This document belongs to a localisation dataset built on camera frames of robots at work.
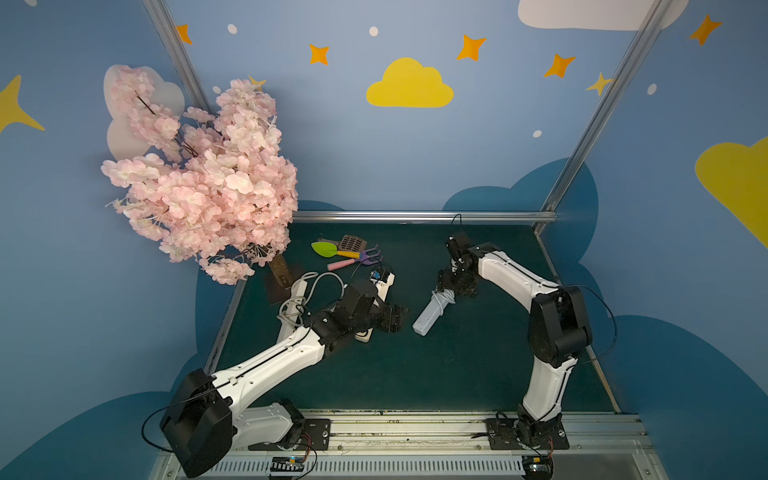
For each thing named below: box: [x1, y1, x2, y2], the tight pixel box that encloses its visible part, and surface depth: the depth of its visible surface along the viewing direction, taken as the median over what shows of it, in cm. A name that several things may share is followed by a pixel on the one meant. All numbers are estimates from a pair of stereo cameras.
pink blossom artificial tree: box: [101, 66, 298, 285], surface depth 60 cm
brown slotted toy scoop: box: [318, 235, 367, 253], surface depth 117 cm
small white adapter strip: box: [412, 290, 456, 336], surface depth 95 cm
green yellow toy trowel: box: [311, 241, 361, 259], surface depth 117 cm
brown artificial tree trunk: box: [271, 252, 292, 288], surface depth 99 cm
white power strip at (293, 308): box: [277, 279, 307, 343], surface depth 97 cm
